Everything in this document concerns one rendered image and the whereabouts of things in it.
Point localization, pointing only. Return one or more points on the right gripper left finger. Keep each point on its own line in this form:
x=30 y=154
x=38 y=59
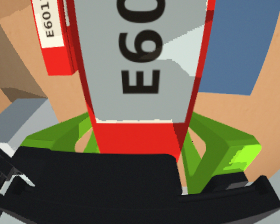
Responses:
x=63 y=136

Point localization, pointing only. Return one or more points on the red box of welding electrodes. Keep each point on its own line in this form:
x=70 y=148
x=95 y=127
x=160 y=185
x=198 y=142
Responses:
x=140 y=64

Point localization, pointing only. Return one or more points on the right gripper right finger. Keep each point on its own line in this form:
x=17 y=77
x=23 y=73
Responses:
x=228 y=150

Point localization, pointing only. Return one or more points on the red box with white label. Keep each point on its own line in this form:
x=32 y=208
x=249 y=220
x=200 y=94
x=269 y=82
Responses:
x=53 y=30

